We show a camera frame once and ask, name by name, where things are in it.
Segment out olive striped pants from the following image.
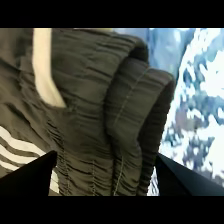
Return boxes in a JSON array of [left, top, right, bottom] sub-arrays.
[[0, 28, 177, 197]]

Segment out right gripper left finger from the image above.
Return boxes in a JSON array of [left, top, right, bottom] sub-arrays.
[[0, 150, 59, 197]]

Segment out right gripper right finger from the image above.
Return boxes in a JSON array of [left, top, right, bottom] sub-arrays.
[[154, 152, 224, 197]]

